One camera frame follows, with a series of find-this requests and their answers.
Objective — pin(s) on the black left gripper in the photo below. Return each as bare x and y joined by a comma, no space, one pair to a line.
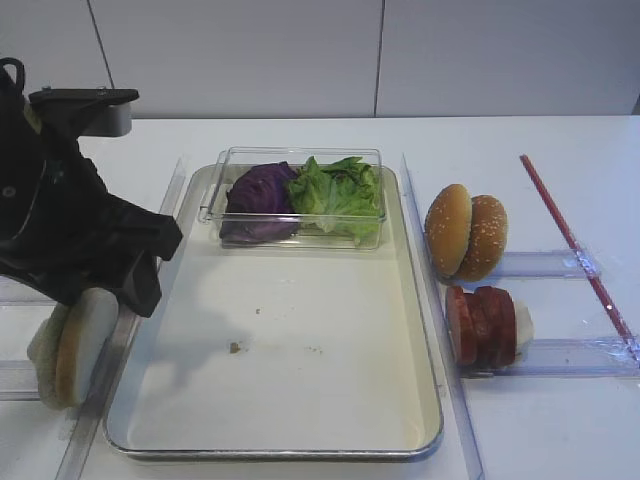
62,231

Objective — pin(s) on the bun slice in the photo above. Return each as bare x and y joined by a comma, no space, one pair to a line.
43,352
87,328

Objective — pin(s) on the green lettuce leaf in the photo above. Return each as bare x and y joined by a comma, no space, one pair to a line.
344,197

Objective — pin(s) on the front meat patty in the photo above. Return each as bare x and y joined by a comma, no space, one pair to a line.
461,327

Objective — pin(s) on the meat patty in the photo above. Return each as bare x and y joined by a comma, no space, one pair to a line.
461,327
487,327
508,337

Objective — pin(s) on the middle meat patty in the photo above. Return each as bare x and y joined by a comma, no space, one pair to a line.
487,327

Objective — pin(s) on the rear meat patty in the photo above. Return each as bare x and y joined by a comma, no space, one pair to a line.
508,337

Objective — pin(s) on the purple cabbage leaf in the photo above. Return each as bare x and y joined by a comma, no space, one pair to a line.
261,190

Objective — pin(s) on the clear left tray divider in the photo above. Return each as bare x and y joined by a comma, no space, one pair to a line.
110,364

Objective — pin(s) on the clear tray divider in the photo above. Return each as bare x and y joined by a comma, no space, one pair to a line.
110,364
449,385

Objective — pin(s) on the metal baking tray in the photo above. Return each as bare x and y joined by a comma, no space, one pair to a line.
283,353

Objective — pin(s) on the clear plastic container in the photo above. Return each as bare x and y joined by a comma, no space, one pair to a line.
236,161

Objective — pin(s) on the plain top bun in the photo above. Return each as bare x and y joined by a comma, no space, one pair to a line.
447,228

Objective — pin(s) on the sesame top bun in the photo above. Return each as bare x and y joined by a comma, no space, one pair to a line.
487,240

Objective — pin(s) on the clear right tray divider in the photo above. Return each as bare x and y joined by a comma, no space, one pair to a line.
449,385

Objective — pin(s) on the white onion slice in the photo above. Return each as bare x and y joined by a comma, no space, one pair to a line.
525,329

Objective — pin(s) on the red plastic straw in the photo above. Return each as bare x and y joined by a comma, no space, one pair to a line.
597,285

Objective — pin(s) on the clear left pusher rail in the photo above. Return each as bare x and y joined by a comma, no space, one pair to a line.
22,311

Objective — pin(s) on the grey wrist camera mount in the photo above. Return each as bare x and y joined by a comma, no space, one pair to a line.
95,112

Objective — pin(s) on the clear bun pusher rail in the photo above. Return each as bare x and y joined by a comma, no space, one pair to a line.
566,263

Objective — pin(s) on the clear patty pusher rail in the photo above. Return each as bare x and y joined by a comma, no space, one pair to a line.
569,358

